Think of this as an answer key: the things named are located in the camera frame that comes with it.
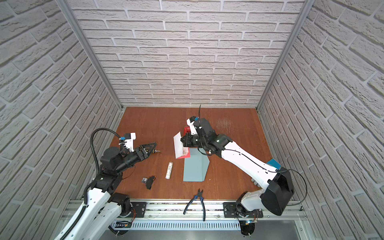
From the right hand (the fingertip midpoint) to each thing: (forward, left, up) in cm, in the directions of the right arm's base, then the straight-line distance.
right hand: (180, 139), depth 73 cm
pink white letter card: (-5, 0, -4) cm, 6 cm away
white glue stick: (-7, +9, -22) cm, 25 cm away
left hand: (-2, +13, 0) cm, 13 cm away
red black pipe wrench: (+21, -3, -22) cm, 31 cm away
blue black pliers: (-21, -8, -23) cm, 32 cm away
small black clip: (-12, +20, -23) cm, 33 cm away
